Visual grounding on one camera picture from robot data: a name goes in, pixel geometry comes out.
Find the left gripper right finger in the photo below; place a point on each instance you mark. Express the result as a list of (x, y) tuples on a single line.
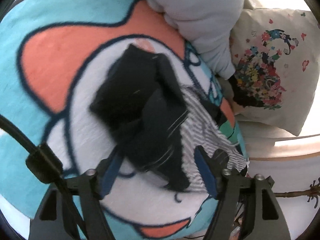
[(263, 217)]

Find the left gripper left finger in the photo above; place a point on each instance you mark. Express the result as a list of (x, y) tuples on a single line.
[(74, 209)]

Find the black striped kids pants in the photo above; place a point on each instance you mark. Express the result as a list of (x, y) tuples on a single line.
[(177, 136)]

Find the white decorated headboard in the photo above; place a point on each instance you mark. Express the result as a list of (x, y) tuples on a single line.
[(293, 162)]

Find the floral print cushion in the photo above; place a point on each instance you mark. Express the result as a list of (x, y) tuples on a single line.
[(276, 57)]

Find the teal star cartoon blanket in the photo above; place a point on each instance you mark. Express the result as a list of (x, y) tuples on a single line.
[(55, 54)]

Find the light grey pillow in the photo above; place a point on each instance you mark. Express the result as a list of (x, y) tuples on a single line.
[(207, 25)]

